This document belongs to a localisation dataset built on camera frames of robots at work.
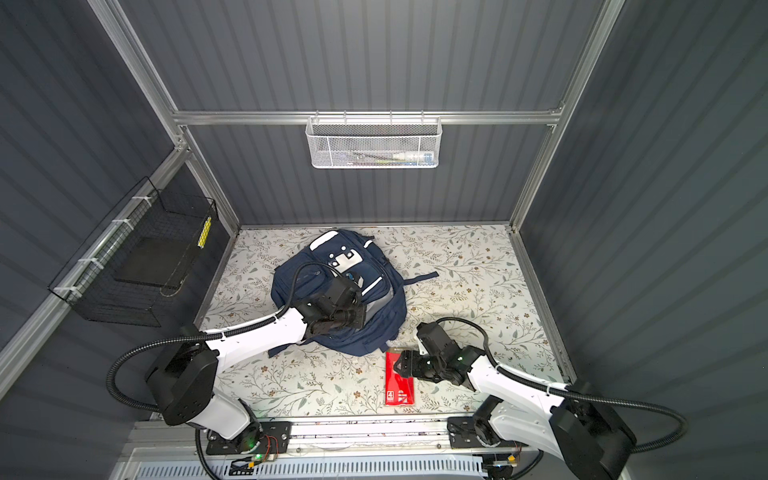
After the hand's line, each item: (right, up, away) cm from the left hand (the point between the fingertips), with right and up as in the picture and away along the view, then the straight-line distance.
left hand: (366, 312), depth 87 cm
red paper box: (+9, -20, -7) cm, 23 cm away
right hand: (+11, -16, -4) cm, 20 cm away
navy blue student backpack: (-5, +17, +10) cm, 20 cm away
